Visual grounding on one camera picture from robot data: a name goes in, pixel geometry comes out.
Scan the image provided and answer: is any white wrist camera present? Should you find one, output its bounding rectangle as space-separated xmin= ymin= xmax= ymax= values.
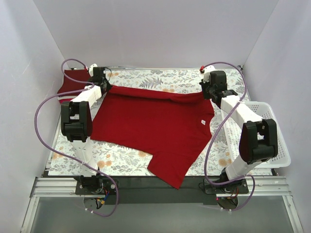
xmin=200 ymin=65 xmax=216 ymax=83
xmin=88 ymin=64 xmax=98 ymax=77

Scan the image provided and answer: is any folded pink t-shirt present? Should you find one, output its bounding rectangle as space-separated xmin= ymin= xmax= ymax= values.
xmin=59 ymin=99 xmax=72 ymax=104

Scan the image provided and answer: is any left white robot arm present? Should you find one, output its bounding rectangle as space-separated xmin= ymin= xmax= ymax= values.
xmin=61 ymin=64 xmax=112 ymax=194

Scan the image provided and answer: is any floral table mat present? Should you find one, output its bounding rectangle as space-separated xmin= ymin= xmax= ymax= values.
xmin=46 ymin=68 xmax=244 ymax=176

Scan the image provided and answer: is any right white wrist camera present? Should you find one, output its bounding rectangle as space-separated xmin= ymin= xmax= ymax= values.
xmin=200 ymin=65 xmax=216 ymax=83

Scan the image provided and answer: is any folded dark red t-shirt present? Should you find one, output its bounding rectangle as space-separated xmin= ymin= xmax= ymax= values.
xmin=57 ymin=69 xmax=90 ymax=97

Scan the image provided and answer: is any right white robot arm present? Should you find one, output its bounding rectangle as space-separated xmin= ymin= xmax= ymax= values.
xmin=200 ymin=69 xmax=278 ymax=193

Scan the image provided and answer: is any aluminium frame rail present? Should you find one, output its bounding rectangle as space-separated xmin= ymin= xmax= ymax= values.
xmin=31 ymin=176 xmax=292 ymax=197

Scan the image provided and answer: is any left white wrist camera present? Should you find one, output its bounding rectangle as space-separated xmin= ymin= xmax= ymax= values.
xmin=88 ymin=64 xmax=98 ymax=77

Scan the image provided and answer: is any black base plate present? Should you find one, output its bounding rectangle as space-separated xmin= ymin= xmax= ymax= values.
xmin=75 ymin=176 xmax=249 ymax=205

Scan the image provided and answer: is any folded white t-shirt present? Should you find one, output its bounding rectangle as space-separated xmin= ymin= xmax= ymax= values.
xmin=57 ymin=96 xmax=75 ymax=101

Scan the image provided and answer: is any white plastic basket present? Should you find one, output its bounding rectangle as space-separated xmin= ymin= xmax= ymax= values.
xmin=223 ymin=101 xmax=291 ymax=168

